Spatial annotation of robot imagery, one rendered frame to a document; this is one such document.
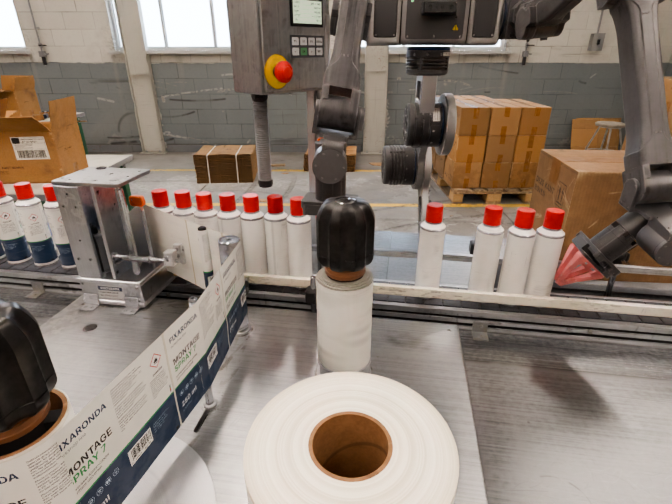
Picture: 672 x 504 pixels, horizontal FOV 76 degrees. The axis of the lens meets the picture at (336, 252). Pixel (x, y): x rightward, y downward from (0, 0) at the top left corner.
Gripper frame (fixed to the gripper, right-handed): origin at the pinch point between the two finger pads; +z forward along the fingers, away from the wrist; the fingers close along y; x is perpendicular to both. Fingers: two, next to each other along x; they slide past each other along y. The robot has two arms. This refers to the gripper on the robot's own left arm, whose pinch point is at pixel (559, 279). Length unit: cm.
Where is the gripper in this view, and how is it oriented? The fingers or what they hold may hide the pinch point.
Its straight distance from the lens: 98.4
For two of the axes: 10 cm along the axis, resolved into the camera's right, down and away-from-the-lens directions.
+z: -6.4, 6.4, 4.3
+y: -1.6, 4.4, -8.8
